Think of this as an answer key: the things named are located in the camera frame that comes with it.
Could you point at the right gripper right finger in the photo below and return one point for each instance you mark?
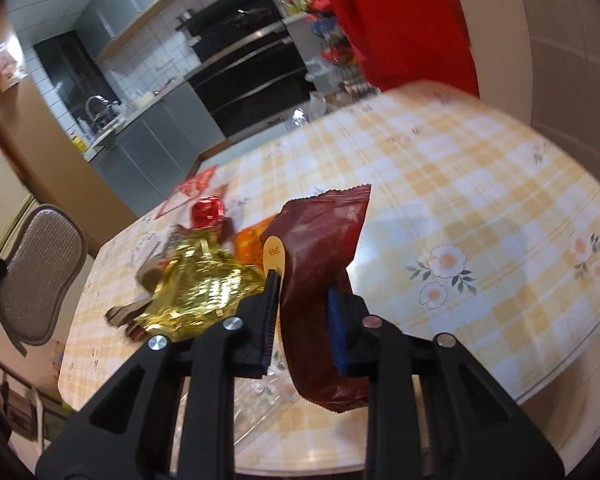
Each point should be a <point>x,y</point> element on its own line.
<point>434,412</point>

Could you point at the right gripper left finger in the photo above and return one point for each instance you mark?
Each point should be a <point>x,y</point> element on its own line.
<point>168,412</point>

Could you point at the gold foil bag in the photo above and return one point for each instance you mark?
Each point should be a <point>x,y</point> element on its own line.
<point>202,284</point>

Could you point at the dark red snack bag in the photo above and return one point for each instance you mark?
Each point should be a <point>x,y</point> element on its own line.
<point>320,235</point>

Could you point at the clear plastic tray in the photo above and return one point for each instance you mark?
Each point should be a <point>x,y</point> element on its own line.
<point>258,403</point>

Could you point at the grey mesh chair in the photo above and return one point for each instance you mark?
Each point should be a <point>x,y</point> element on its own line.
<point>47,257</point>

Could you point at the grey kitchen cabinets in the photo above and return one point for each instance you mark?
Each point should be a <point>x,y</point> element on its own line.
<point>157,148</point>

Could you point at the chrome kitchen faucet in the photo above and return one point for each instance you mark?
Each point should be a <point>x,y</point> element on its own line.
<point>102,112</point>

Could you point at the yellow checked floral tablecloth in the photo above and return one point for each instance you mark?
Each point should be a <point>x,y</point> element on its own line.
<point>477,226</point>

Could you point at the orange snack packet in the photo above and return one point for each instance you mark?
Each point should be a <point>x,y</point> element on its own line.
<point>248,244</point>

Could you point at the red and white flat packet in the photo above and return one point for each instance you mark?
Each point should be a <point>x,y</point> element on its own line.
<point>180,201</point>

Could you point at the crushed red soda can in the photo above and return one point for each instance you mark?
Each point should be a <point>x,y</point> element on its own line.
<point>207,213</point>

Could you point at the black built-in oven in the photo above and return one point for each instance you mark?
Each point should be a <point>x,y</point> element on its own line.
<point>250,68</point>

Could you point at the red hanging apron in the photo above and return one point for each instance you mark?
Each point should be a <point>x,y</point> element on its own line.
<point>401,41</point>

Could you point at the wire storage rack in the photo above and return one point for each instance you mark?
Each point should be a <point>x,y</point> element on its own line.
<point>336,67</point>

